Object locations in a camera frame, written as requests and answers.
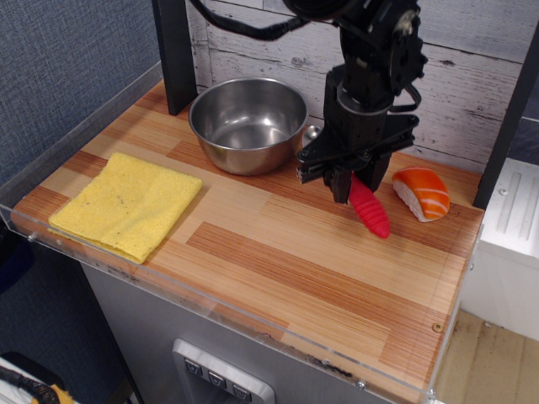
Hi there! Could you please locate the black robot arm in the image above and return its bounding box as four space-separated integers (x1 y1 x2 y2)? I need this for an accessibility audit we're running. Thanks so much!
286 1 427 204

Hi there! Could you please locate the clear acrylic guard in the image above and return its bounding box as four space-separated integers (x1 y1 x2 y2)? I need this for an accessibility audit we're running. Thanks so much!
2 65 483 403

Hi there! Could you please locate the white side unit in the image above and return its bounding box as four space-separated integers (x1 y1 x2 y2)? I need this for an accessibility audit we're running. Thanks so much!
461 158 538 340

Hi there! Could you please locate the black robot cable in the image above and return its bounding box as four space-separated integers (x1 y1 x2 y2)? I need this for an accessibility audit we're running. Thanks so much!
188 0 311 42

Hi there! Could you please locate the salmon sushi toy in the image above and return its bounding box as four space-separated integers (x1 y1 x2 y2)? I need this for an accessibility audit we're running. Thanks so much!
392 166 451 223

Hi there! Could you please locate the red-handled metal spoon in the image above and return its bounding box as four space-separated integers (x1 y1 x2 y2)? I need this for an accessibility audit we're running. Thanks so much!
301 124 392 240

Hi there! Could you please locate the stainless steel bowl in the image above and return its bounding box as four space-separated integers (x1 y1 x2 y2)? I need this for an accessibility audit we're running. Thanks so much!
189 77 308 176

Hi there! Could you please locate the grey toy cabinet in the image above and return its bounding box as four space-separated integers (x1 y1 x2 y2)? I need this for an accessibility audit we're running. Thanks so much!
83 265 425 403

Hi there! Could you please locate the black vertical post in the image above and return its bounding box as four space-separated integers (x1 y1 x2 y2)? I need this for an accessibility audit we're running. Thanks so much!
152 0 197 115
473 27 538 210

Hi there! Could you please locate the black vertical post right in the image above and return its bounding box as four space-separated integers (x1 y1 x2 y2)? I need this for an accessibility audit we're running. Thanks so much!
473 27 538 210

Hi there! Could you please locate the yellow cloth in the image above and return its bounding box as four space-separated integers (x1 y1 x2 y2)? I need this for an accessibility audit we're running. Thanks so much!
49 152 203 264

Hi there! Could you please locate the yellow object bottom left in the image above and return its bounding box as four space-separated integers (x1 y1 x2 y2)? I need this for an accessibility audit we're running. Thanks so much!
31 385 76 404

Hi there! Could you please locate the silver button panel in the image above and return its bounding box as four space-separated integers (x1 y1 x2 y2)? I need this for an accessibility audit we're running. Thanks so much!
172 338 276 403

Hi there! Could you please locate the black vertical post left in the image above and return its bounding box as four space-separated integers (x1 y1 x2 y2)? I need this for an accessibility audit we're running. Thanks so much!
152 0 197 115

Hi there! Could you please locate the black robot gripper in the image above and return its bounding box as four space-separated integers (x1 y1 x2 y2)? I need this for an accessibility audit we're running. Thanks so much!
297 65 419 205

